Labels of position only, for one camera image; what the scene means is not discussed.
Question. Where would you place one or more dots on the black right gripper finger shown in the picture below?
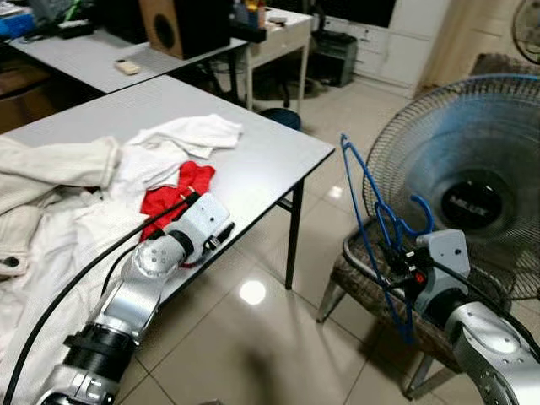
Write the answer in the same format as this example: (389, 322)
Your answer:
(395, 280)
(391, 253)

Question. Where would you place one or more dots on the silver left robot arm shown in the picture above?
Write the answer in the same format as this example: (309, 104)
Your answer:
(126, 295)

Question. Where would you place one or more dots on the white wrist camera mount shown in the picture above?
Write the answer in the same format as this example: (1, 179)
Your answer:
(447, 253)
(202, 221)

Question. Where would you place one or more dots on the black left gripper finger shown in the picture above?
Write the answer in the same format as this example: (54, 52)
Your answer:
(227, 233)

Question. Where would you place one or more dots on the black printer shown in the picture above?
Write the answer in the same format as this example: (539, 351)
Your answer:
(337, 57)

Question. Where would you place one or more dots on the cream jacket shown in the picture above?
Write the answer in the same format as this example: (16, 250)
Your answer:
(51, 169)

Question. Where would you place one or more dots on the small white desk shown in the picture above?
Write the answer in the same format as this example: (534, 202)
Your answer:
(287, 29)

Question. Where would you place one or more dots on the beige curtain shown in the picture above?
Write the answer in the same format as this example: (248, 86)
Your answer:
(460, 38)

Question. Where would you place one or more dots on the white drawer cabinet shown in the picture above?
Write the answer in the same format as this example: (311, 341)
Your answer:
(396, 46)

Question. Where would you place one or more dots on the brown wooden speaker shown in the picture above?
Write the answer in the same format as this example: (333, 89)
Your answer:
(198, 29)

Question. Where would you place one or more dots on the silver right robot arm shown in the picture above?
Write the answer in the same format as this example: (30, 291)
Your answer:
(498, 346)

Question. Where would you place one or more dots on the blue blade standing fan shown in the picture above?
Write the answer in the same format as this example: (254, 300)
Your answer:
(472, 202)

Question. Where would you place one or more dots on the plain red T-shirt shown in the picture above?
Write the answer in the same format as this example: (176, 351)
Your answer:
(181, 190)

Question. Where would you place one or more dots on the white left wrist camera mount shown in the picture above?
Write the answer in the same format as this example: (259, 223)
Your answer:
(202, 221)

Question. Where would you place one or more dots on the brown woven stool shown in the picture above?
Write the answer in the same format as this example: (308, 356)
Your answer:
(363, 287)

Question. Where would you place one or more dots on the round blue stool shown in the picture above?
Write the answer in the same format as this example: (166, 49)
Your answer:
(280, 118)

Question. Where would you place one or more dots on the black power strip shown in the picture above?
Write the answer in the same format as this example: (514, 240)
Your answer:
(74, 28)

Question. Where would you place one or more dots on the large white garment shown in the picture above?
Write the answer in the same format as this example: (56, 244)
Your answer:
(59, 253)

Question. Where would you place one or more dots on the small beige remote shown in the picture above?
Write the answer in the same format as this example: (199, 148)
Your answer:
(127, 67)

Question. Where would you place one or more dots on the blue plastic hanger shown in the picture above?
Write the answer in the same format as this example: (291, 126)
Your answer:
(430, 218)

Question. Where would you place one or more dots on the grey table black legs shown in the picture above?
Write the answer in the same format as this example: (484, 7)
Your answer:
(93, 59)
(270, 143)

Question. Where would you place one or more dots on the white T-shirt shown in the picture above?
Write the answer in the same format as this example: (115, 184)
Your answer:
(190, 135)

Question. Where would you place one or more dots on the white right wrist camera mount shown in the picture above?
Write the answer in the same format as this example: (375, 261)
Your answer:
(447, 253)

